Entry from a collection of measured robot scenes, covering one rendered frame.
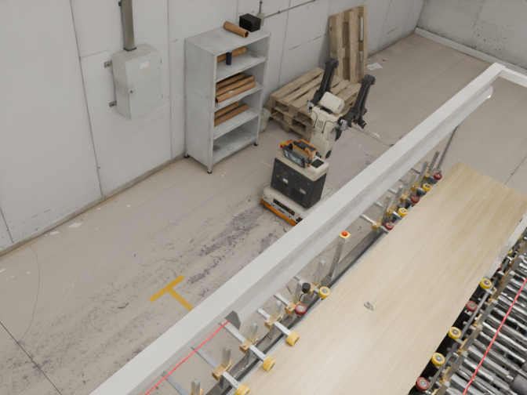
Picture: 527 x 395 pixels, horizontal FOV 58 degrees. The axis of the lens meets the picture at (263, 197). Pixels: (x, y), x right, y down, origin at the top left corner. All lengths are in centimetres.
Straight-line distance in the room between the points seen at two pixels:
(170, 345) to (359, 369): 205
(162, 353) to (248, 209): 405
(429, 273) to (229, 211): 235
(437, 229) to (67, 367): 330
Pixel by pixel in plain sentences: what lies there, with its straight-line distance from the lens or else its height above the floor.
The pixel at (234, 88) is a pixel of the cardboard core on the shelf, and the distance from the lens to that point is 564.
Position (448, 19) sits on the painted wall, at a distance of 1055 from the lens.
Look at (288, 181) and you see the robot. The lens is 503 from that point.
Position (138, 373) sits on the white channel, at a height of 246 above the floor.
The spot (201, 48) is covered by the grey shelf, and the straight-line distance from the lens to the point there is 509.
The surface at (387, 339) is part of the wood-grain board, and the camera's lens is 352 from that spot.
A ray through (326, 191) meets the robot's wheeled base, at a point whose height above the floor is 28.
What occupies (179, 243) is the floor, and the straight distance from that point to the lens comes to 500.
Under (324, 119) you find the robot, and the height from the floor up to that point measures 118.
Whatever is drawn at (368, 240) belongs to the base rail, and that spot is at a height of 70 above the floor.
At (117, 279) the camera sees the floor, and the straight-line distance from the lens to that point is 475.
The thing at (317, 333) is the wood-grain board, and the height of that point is 90.
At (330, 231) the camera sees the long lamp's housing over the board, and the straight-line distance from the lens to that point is 193.
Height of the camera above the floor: 372
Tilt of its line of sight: 42 degrees down
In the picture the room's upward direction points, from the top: 8 degrees clockwise
